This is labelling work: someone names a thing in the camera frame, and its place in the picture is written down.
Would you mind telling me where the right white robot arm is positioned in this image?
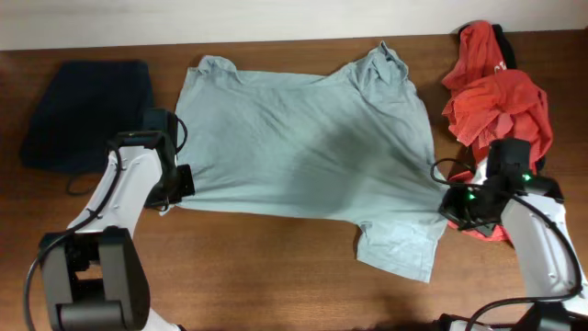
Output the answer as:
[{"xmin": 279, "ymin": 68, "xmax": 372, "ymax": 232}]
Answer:
[{"xmin": 435, "ymin": 138, "xmax": 587, "ymax": 331}]

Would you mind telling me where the red t-shirt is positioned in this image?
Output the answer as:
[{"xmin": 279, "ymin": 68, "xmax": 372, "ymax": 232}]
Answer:
[{"xmin": 441, "ymin": 20, "xmax": 555, "ymax": 244}]

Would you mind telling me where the light blue t-shirt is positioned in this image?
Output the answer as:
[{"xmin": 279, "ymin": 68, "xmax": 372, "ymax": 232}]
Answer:
[{"xmin": 175, "ymin": 44, "xmax": 447, "ymax": 282}]

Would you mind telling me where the folded navy blue garment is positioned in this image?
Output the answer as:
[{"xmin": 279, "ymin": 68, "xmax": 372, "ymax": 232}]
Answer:
[{"xmin": 19, "ymin": 60, "xmax": 153, "ymax": 175}]

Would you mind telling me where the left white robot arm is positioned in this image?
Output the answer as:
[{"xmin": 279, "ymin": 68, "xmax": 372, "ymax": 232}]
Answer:
[{"xmin": 30, "ymin": 108, "xmax": 195, "ymax": 330}]

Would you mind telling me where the black garment under red shirt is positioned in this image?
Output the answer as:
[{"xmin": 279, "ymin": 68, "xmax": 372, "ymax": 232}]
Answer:
[{"xmin": 491, "ymin": 25, "xmax": 553, "ymax": 173}]

